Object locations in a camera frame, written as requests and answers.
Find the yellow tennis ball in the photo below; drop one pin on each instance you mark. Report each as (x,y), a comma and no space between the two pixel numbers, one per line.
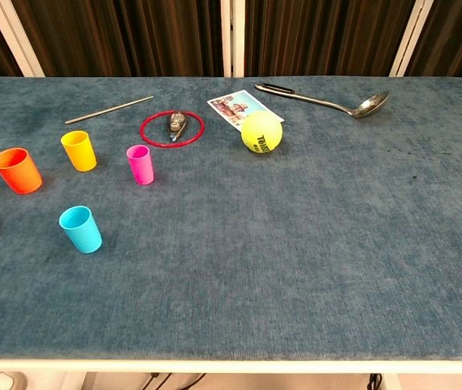
(261,132)

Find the light blue plastic cup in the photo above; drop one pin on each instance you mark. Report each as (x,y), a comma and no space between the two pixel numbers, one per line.
(82,235)

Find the yellow plastic cup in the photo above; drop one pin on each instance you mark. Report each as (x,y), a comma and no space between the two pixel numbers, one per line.
(80,156)

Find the thin metal rod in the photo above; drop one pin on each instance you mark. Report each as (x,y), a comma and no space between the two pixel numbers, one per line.
(109,109)

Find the blue velvet table cloth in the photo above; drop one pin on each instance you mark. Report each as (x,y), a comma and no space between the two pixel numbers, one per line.
(255,243)

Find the white frame post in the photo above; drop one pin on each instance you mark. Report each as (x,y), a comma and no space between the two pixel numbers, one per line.
(225,36)
(411,36)
(13,36)

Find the orange plastic cup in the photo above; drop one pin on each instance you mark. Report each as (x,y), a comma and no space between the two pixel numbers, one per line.
(16,174)

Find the white table frame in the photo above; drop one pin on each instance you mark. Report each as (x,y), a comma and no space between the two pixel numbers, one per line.
(230,367)

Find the pink plastic cup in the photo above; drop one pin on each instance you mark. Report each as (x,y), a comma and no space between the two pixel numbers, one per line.
(141,168)

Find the printed photo card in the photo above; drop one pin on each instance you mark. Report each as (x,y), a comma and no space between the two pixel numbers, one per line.
(230,106)

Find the stainless steel ladle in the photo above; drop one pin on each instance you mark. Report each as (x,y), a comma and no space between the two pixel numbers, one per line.
(370,105)

